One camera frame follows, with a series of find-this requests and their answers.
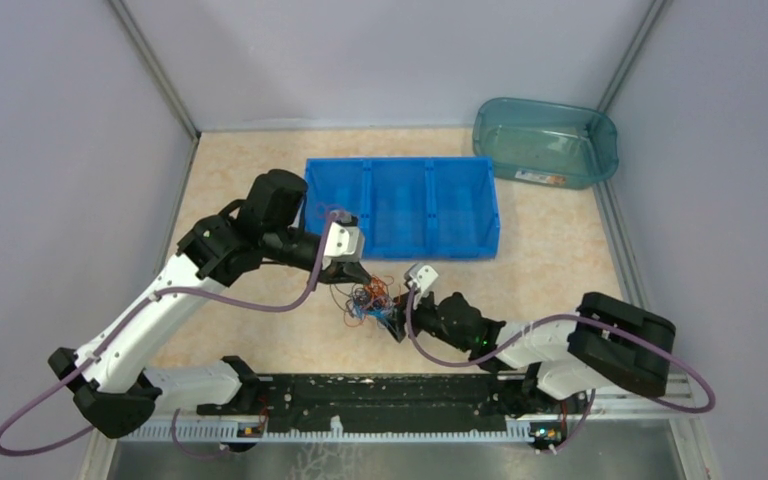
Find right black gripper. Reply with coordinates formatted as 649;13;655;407
378;284;472;352

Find bundle of cables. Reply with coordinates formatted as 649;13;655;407
329;274;402;333

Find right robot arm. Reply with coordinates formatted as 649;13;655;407
386;292;676;412

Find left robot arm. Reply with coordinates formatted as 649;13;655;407
49;169;371;439

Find blue three-compartment bin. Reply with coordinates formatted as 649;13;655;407
304;157;501;260

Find teal transparent plastic tub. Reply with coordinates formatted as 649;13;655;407
472;97;619;190

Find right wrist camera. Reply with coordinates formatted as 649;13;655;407
404;263;439;299

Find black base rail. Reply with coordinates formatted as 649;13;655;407
251;372;544;437

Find white toothed cable strip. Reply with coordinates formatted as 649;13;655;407
120;418;535;444

